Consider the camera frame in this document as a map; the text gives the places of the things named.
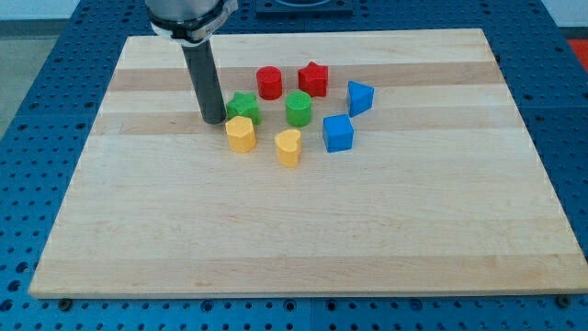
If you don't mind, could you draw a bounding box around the yellow hexagon block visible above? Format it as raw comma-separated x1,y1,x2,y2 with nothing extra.
225,116,256,154

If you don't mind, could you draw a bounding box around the red cylinder block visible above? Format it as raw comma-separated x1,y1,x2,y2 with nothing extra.
256,66,283,100

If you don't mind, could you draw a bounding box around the red star block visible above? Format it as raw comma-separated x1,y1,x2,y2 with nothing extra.
298,62,329,97

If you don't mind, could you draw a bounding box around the green cylinder block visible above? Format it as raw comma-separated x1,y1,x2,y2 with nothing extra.
285,90,311,127

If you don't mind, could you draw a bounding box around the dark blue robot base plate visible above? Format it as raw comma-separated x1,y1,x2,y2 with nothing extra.
255,0,354,18

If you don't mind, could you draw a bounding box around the green star block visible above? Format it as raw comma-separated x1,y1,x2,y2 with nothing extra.
226,92,262,125

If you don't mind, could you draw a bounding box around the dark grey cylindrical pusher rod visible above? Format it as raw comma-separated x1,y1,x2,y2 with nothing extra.
182,40,226,125

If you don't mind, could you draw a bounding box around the yellow heart block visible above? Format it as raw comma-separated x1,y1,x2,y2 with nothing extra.
275,129,302,168

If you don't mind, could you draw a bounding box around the light wooden board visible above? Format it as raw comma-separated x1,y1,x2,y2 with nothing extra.
29,29,587,299

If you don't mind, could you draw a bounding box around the blue triangle block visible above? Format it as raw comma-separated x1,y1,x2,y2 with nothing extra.
346,81,375,118

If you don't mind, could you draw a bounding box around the blue cube block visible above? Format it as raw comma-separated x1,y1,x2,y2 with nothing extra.
322,114,355,153

